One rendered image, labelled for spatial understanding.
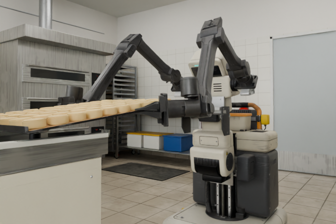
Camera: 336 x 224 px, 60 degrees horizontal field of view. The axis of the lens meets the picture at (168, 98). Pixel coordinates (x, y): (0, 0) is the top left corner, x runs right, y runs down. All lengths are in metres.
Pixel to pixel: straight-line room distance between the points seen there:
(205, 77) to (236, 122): 0.97
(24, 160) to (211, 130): 1.24
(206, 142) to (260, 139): 0.35
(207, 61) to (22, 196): 0.75
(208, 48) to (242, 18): 4.05
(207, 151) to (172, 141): 3.23
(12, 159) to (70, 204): 0.19
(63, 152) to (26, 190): 0.12
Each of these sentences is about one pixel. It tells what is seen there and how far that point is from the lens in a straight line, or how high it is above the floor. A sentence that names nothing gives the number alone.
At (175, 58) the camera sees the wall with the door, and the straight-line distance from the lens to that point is 5.70.
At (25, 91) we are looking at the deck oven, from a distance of 4.26.
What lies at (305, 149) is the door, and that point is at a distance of 4.80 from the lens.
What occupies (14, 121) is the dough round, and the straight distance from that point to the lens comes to 0.77.
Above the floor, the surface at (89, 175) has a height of 0.79.
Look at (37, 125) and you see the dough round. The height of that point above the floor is 0.93.
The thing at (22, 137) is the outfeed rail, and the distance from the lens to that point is 1.04.
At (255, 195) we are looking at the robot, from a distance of 1.98.
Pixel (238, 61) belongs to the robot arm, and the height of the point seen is 1.20.
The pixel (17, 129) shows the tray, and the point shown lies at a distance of 0.71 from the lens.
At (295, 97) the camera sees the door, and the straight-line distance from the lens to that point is 4.78.
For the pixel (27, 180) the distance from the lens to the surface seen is 0.72.
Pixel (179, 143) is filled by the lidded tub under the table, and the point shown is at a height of 0.37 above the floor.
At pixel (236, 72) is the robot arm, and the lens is 1.55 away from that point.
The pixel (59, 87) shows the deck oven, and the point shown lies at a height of 1.26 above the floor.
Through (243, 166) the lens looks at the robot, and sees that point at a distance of 1.79.
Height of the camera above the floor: 0.97
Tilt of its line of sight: 2 degrees up
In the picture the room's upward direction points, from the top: straight up
